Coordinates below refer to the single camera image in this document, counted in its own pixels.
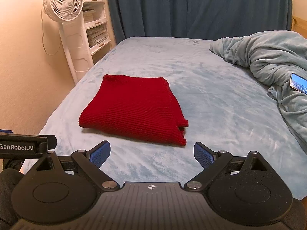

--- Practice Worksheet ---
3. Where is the thin fan cable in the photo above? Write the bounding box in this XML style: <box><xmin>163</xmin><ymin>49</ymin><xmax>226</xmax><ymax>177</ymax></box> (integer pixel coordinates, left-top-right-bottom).
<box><xmin>40</xmin><ymin>8</ymin><xmax>63</xmax><ymax>56</ymax></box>

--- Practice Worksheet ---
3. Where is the smartphone with lit screen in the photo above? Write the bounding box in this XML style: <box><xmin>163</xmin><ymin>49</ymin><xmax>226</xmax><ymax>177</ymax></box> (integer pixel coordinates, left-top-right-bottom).
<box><xmin>290</xmin><ymin>73</ymin><xmax>307</xmax><ymax>95</ymax></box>

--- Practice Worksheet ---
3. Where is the dark blue curtain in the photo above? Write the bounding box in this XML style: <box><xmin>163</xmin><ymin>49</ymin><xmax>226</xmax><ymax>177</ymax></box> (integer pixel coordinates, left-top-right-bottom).
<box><xmin>104</xmin><ymin>0</ymin><xmax>293</xmax><ymax>45</ymax></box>

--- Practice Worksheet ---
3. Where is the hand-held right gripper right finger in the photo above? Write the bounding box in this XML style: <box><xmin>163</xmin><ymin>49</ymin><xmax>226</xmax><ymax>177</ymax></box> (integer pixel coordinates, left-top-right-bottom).
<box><xmin>183</xmin><ymin>142</ymin><xmax>270</xmax><ymax>192</ymax></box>

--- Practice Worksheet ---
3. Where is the bed with light blue sheet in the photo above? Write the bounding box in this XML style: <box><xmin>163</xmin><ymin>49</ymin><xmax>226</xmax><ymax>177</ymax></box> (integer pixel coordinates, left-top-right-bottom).
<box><xmin>38</xmin><ymin>36</ymin><xmax>307</xmax><ymax>200</ymax></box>

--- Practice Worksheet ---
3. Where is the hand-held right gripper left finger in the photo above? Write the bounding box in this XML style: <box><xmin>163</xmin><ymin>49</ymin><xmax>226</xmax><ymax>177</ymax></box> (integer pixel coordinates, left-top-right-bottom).
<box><xmin>35</xmin><ymin>141</ymin><xmax>120</xmax><ymax>192</ymax></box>

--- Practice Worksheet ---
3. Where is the wooden headboard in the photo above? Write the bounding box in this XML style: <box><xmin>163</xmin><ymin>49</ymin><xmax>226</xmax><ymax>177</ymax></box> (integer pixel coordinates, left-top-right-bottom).
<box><xmin>292</xmin><ymin>16</ymin><xmax>307</xmax><ymax>40</ymax></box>

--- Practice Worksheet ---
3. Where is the white shelf unit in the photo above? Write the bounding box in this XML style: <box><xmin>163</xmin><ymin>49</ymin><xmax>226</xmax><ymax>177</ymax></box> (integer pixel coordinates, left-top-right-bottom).
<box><xmin>79</xmin><ymin>0</ymin><xmax>117</xmax><ymax>55</ymax></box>

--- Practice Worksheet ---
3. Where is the red knit sweater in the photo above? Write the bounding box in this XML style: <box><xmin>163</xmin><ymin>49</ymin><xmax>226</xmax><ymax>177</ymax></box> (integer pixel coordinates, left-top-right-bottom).
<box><xmin>79</xmin><ymin>75</ymin><xmax>189</xmax><ymax>146</ymax></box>

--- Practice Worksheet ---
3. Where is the grey-blue crumpled blanket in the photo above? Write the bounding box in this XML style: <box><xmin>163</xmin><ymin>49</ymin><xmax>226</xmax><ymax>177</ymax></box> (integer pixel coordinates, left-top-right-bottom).
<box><xmin>209</xmin><ymin>31</ymin><xmax>307</xmax><ymax>159</ymax></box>

